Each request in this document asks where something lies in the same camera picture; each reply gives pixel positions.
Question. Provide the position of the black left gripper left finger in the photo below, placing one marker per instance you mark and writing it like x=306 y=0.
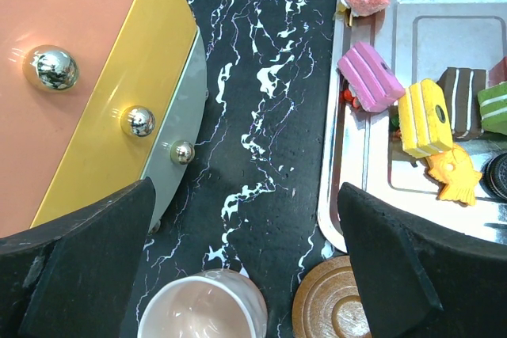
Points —
x=73 y=276

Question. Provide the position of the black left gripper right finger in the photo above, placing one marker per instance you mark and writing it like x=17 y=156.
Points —
x=417 y=278

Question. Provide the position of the red white strawberry cake slice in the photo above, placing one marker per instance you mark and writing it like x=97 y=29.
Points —
x=498 y=73

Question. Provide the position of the brown wooden coaster left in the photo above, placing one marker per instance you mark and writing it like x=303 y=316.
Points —
x=327 y=302

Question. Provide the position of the orange fish shaped pastry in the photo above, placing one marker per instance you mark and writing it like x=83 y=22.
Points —
x=455 y=170

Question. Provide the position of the dark chocolate cookie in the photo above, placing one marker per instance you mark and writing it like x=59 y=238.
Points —
x=495 y=176

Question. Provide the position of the pink ceramic cup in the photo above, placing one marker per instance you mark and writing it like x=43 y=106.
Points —
x=213 y=303

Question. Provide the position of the yellow orange cake piece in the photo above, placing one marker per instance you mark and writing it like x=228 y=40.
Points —
x=424 y=121

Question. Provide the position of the green striped macaron cake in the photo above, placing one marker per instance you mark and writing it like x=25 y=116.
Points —
x=493 y=106

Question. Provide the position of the brown chocolate layered cake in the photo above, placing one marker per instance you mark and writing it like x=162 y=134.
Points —
x=461 y=87

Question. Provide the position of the pink square cake block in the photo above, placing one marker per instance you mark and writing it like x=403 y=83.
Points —
x=370 y=78

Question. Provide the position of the white cylindrical drum container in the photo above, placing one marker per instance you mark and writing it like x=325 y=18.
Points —
x=95 y=95

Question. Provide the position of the silver metal tray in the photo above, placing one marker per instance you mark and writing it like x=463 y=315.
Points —
x=418 y=39

